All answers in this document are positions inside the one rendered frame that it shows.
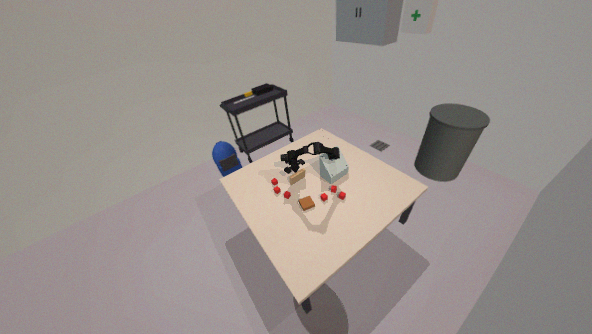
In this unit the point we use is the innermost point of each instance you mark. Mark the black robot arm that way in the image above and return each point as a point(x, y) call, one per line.
point(292, 155)

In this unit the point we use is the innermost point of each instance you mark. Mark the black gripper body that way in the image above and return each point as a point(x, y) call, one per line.
point(293, 165)

